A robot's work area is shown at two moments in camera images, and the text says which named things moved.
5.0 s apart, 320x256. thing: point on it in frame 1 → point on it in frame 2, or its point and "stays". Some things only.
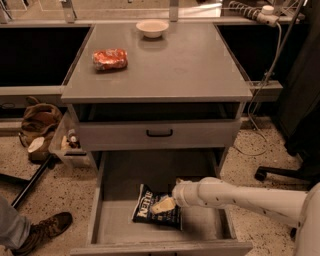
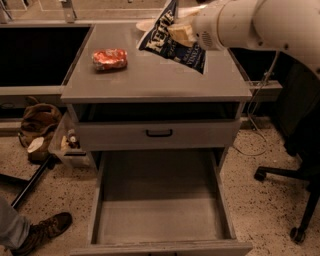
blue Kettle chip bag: x=143 y=211 → x=156 y=40
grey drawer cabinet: x=181 y=92 stays
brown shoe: x=44 y=229 stays
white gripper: x=183 y=195 → x=204 y=30
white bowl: x=152 y=28 stays
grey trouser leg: x=15 y=229 stays
